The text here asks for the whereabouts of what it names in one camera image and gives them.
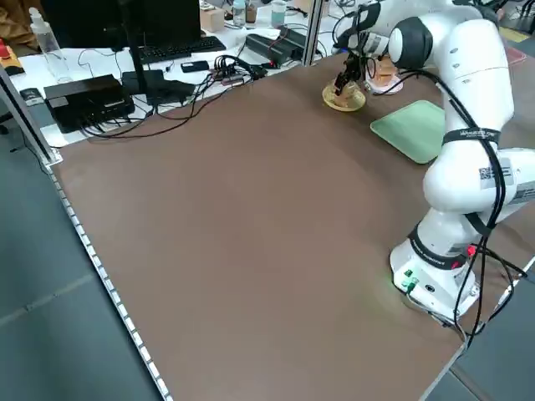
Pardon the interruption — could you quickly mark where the black keyboard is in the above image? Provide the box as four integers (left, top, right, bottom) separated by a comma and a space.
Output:
136, 35, 227, 64

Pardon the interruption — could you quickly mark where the red emergency stop button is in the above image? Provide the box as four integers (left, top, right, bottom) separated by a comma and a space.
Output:
0, 41, 22, 76

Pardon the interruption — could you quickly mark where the aluminium camera post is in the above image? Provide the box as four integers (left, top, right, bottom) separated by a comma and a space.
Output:
300, 0, 326, 68

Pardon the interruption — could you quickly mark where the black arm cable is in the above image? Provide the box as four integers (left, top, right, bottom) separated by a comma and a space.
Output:
346, 8, 528, 340

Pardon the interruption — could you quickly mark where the green drinking cup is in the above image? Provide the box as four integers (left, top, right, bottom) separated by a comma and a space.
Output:
270, 0, 289, 27

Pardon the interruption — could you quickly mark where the black electronics box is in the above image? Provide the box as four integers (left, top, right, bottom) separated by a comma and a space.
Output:
43, 74, 135, 135

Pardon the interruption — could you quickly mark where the black computer monitor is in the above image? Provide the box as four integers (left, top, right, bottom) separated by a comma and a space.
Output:
40, 0, 202, 51

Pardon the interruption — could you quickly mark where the cable hub with plugs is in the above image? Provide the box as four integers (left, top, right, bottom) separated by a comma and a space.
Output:
213, 53, 268, 87

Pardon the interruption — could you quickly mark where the black monitor stand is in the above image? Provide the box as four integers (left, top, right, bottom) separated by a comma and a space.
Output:
118, 0, 166, 105

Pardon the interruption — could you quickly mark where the black docking device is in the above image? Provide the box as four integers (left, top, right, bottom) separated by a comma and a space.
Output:
145, 79, 197, 105

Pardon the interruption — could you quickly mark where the black smartphone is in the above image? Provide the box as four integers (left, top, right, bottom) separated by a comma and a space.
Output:
180, 59, 211, 74

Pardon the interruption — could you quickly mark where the black power supply unit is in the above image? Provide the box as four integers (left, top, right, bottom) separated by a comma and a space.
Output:
245, 33, 286, 68
278, 23, 303, 59

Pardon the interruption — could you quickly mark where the small cardboard box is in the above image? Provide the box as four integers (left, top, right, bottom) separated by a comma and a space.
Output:
199, 7, 227, 33

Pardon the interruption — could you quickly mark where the clear plastic bottle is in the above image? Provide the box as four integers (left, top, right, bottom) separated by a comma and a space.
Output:
28, 6, 73, 84

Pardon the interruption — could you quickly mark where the small grey device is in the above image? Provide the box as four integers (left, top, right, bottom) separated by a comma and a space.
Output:
19, 86, 45, 105

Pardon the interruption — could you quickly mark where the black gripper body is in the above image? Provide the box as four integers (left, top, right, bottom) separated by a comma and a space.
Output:
344, 49, 369, 75

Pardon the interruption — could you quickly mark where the yellow round plate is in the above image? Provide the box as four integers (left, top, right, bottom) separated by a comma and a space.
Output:
322, 84, 368, 113

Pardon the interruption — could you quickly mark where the aluminium side rail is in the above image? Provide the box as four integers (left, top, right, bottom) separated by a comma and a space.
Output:
0, 64, 64, 165

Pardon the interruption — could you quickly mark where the green plastic tray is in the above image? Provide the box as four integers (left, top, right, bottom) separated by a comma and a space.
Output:
369, 99, 446, 165

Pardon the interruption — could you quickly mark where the white round plate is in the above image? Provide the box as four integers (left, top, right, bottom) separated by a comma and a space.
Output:
362, 62, 405, 96

